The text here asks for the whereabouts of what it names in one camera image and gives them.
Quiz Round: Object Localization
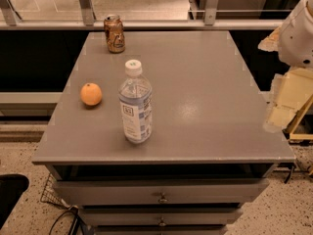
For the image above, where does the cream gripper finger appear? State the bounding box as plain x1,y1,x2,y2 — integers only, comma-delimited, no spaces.
263,67,313,133
258,27,281,52

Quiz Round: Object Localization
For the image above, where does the clear blue-label plastic bottle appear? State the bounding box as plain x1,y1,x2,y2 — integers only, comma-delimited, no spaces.
118,60,153,144

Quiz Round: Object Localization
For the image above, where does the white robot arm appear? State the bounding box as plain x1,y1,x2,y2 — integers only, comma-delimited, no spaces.
258,0,313,132

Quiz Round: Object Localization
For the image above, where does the orange soda can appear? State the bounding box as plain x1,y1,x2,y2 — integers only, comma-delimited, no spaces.
104,15,125,53

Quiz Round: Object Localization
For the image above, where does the grey drawer cabinet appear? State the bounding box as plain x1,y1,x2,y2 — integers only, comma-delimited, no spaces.
33,31,294,235

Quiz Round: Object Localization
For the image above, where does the top grey drawer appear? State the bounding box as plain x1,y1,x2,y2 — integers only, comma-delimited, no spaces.
53,179,269,206

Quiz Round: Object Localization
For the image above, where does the grey drawer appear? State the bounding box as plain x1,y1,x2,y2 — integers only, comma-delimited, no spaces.
53,179,269,206
79,209,243,226

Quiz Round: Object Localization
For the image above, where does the orange fruit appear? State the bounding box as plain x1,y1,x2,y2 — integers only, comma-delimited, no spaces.
80,83,102,106

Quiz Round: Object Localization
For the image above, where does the middle grey drawer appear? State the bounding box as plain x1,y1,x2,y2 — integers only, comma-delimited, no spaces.
79,209,243,226

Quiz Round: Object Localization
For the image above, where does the metal window railing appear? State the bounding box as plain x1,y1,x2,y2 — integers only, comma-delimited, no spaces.
0,0,299,30

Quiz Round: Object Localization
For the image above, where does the black chair seat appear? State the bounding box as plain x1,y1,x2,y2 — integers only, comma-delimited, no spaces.
0,174,29,229

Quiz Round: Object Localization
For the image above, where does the black cable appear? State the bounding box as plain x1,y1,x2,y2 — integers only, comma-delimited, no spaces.
48,205,82,235

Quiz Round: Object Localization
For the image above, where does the wire mesh basket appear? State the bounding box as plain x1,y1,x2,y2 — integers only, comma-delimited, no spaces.
40,173,67,209

